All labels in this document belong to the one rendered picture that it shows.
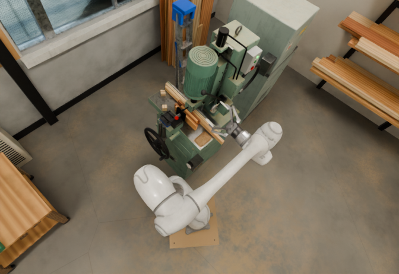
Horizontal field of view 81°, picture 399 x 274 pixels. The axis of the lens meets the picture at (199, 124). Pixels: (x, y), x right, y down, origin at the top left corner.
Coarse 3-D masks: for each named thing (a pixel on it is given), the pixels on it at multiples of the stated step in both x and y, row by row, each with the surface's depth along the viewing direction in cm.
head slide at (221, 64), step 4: (220, 56) 145; (220, 60) 143; (224, 60) 144; (220, 64) 142; (224, 64) 143; (216, 68) 143; (220, 68) 143; (224, 68) 148; (216, 72) 145; (220, 72) 148; (216, 76) 147; (220, 76) 152; (216, 80) 152; (220, 80) 158; (212, 84) 155; (216, 84) 158; (212, 88) 158; (216, 88) 163; (212, 92) 162; (216, 92) 169; (208, 96) 166; (208, 100) 170; (212, 100) 175; (208, 104) 176
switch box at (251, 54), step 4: (252, 48) 145; (256, 48) 145; (248, 52) 142; (252, 52) 143; (256, 52) 143; (260, 52) 144; (248, 56) 143; (252, 56) 141; (244, 60) 148; (248, 60) 145; (252, 60) 144; (256, 60) 150; (244, 64) 150; (248, 64) 147; (244, 68) 152; (248, 68) 150; (244, 72) 154
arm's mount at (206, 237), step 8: (216, 224) 170; (176, 232) 164; (184, 232) 165; (192, 232) 166; (200, 232) 166; (208, 232) 167; (216, 232) 168; (176, 240) 162; (184, 240) 162; (192, 240) 163; (200, 240) 164; (208, 240) 164; (216, 240) 165
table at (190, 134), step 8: (152, 96) 185; (160, 96) 187; (168, 96) 188; (152, 104) 186; (160, 104) 183; (168, 104) 184; (160, 112) 183; (184, 128) 175; (200, 128) 177; (176, 136) 176; (184, 136) 175; (192, 136) 173; (192, 144) 172; (208, 144) 175
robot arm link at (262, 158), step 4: (248, 140) 126; (244, 144) 126; (248, 144) 124; (244, 148) 127; (260, 152) 120; (264, 152) 120; (268, 152) 123; (256, 156) 122; (260, 156) 122; (264, 156) 122; (268, 156) 122; (256, 160) 124; (260, 160) 123; (264, 160) 122; (268, 160) 122; (260, 164) 125; (264, 164) 124
